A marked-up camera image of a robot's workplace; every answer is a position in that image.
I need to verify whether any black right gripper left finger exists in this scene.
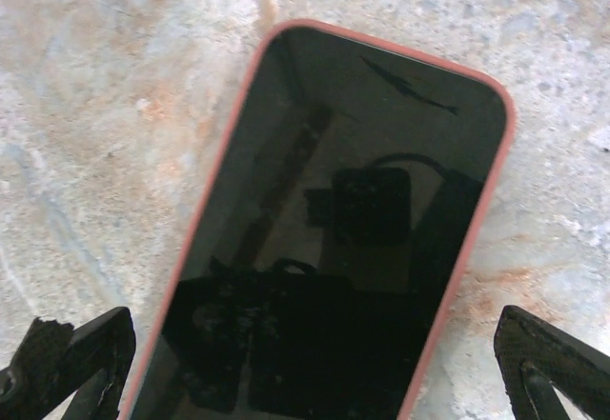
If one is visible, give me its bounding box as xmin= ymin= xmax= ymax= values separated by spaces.
xmin=0 ymin=305 xmax=138 ymax=420

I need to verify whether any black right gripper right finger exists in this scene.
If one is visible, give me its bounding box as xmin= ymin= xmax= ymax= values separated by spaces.
xmin=492 ymin=303 xmax=610 ymax=420

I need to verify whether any smartphone with black screen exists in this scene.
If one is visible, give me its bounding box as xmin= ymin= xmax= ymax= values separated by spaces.
xmin=128 ymin=27 xmax=507 ymax=420

